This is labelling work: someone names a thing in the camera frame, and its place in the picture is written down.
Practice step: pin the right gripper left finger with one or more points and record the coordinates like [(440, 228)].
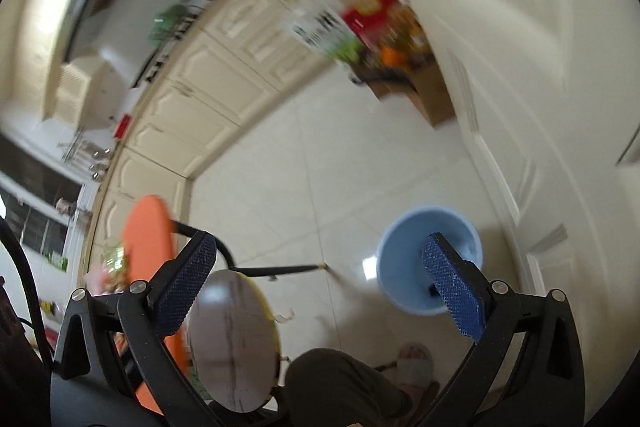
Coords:
[(111, 364)]

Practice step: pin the cardboard box with groceries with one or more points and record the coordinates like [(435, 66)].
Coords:
[(398, 59)]

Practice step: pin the white green rice bag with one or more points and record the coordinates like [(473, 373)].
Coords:
[(324, 31)]

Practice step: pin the red white plastic bag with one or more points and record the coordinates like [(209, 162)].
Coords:
[(109, 272)]

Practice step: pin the white slipper foot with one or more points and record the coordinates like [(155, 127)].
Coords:
[(415, 366)]

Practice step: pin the hanging utensil rack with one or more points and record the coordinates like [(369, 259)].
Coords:
[(86, 157)]

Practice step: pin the kitchen window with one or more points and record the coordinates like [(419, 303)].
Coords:
[(29, 192)]

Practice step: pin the person leg dark trousers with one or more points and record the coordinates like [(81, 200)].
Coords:
[(326, 387)]

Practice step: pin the light blue trash bin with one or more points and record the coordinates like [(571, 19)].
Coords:
[(400, 273)]

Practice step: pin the round orange table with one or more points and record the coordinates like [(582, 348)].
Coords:
[(148, 240)]

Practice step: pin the round stool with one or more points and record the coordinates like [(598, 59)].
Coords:
[(234, 342)]

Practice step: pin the lower kitchen cabinets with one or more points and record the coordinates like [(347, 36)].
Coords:
[(239, 60)]

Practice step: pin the red food bag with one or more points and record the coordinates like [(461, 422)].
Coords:
[(368, 19)]

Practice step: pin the black trash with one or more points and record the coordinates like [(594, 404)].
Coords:
[(432, 290)]

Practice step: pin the white door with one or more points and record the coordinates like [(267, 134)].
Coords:
[(547, 96)]

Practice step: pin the red basin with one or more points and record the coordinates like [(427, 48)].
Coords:
[(122, 127)]

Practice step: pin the green electric cooker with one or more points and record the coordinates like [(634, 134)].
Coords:
[(169, 25)]

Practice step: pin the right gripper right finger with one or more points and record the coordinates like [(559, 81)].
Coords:
[(525, 365)]

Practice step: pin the range hood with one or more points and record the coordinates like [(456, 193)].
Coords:
[(87, 6)]

